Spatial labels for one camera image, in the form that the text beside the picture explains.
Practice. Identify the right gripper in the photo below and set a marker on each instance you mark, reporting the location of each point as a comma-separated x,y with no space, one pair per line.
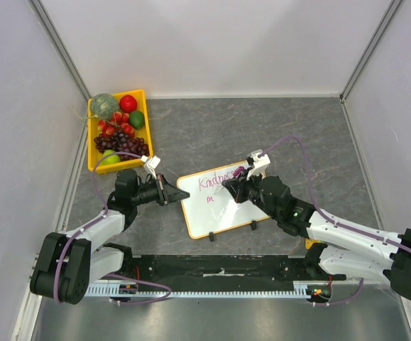
243,186

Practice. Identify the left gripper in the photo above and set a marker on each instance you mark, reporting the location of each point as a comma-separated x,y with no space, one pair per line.
167,193

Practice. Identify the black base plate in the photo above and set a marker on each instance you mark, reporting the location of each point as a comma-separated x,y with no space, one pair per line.
220,272

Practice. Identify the white cable duct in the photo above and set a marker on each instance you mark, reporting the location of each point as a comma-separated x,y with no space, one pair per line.
110,289

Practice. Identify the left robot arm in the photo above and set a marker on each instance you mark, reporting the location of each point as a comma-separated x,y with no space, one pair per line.
69,262

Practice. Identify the green melon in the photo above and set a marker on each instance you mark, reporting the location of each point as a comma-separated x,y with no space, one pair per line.
103,106

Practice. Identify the purple grape bunch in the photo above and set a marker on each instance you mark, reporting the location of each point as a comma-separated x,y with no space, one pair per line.
122,142

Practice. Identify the yellow framed whiteboard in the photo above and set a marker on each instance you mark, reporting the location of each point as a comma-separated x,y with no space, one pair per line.
210,208

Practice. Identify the yellow candy packet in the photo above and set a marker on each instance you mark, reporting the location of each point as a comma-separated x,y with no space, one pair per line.
310,242

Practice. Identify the pink capped whiteboard marker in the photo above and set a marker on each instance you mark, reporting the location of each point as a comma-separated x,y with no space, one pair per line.
235,174

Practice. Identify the red apple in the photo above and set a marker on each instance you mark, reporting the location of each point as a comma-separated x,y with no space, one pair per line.
128,103

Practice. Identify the right black whiteboard foot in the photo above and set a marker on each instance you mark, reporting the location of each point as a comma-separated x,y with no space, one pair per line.
253,225

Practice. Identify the dark green lime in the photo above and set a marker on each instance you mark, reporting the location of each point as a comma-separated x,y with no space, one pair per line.
137,119

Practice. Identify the yellow plastic bin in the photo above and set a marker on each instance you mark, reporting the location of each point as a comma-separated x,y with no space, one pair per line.
128,160

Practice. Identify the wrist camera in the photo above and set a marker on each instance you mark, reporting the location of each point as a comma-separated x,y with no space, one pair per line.
150,163
258,161

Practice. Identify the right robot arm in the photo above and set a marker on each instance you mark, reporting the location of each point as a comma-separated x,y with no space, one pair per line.
344,248

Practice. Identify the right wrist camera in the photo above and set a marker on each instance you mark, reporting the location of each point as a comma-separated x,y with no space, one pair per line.
258,161

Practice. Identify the light green apple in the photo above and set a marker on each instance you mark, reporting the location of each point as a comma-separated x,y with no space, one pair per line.
110,157

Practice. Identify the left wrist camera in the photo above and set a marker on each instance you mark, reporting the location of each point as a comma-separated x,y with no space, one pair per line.
150,163

